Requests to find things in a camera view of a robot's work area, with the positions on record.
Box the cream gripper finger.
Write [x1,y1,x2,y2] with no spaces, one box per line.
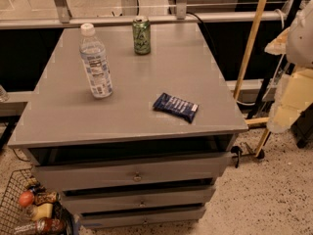
[267,68,313,133]

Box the blue rxbar blueberry wrapper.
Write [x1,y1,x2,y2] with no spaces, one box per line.
[153,93,199,123]

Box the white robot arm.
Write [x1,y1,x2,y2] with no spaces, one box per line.
[265,0,313,133]

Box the grey drawer cabinet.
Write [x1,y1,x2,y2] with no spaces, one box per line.
[9,23,246,229]

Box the green soda can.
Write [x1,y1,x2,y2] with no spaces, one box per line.
[132,16,151,55]

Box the clear plastic water bottle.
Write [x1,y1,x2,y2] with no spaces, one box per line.
[79,23,112,99]

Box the cream bottle in basket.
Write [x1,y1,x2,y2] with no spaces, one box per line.
[29,203,53,221]

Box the red sauce bottle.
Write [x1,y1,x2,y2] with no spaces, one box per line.
[13,218,66,235]

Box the red round fruit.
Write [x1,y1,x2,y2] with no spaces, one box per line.
[19,190,34,208]

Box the yellow wooden frame stand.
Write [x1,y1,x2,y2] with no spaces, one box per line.
[233,0,282,159]

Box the grey metal rail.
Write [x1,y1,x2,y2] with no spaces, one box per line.
[0,11,288,30]

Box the black wire basket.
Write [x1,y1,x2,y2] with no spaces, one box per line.
[0,168,74,235]

